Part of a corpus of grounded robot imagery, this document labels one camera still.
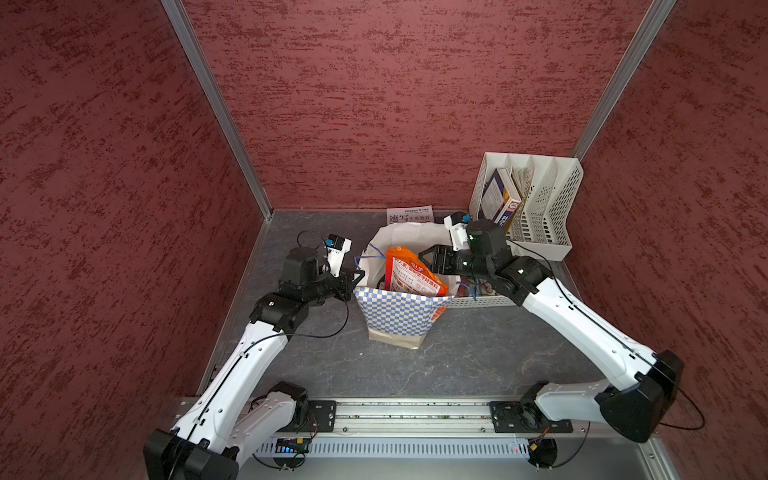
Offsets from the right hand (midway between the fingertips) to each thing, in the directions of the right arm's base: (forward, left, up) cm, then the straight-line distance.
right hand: (426, 262), depth 74 cm
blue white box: (+30, -28, -6) cm, 41 cm away
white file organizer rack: (+44, -48, -20) cm, 68 cm away
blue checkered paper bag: (-11, +9, -9) cm, 16 cm away
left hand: (-3, +17, -3) cm, 17 cm away
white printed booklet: (+40, -4, -24) cm, 47 cm away
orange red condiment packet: (+1, +5, -5) cm, 7 cm away
